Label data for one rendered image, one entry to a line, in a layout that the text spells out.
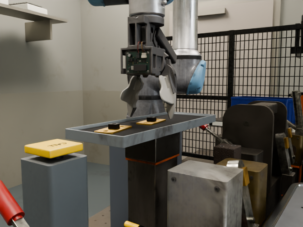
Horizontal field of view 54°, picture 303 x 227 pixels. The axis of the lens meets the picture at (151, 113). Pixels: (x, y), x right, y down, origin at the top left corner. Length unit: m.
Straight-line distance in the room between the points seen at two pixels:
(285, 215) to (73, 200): 0.39
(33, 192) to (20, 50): 3.52
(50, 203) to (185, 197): 0.20
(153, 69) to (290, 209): 0.39
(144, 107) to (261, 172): 0.53
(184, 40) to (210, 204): 0.67
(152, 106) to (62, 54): 3.43
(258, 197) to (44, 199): 0.39
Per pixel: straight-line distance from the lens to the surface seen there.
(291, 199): 0.73
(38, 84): 4.08
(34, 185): 0.46
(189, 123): 0.65
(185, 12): 1.04
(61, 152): 0.44
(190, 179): 0.47
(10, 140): 3.85
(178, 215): 0.50
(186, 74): 1.00
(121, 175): 1.09
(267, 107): 0.80
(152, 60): 0.59
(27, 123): 3.97
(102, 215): 1.32
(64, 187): 0.45
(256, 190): 0.63
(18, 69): 3.90
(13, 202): 0.38
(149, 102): 1.04
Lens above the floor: 1.25
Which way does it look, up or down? 6 degrees down
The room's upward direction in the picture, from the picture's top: straight up
